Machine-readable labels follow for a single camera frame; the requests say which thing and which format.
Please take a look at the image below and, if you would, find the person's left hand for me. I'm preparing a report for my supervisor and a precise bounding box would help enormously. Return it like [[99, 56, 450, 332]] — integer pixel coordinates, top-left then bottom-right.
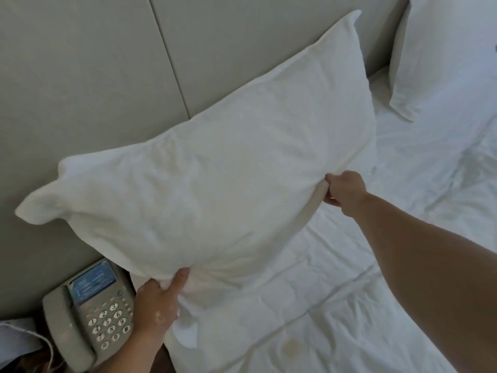
[[131, 267, 192, 339]]

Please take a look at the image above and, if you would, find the person's right hand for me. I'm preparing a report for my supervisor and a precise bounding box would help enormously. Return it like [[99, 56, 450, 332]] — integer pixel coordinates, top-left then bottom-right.
[[323, 170, 369, 218]]

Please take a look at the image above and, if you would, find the large white pillow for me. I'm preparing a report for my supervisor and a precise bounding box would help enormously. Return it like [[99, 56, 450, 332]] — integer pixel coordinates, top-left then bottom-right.
[[15, 10, 378, 348]]

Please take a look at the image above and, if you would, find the person's left forearm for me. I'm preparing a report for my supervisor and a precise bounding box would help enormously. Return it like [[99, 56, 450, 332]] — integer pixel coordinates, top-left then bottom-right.
[[92, 329, 168, 373]]

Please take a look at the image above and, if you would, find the person's right forearm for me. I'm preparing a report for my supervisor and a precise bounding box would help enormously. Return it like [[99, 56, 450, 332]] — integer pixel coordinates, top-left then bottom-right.
[[342, 191, 497, 373]]

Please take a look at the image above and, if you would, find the white bed sheet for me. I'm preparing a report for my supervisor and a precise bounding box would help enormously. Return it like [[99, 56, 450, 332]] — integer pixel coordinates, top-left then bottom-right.
[[165, 66, 497, 373]]

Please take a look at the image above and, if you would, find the grey desk telephone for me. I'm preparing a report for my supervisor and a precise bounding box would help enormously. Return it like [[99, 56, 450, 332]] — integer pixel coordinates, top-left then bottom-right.
[[42, 258, 136, 373]]

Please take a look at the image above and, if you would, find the beige upholstered headboard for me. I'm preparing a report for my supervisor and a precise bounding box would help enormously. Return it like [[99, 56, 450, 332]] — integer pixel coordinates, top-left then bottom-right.
[[0, 0, 409, 321]]

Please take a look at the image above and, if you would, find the white cable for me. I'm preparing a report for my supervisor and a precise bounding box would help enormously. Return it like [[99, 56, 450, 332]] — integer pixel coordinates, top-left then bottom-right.
[[0, 321, 55, 373]]

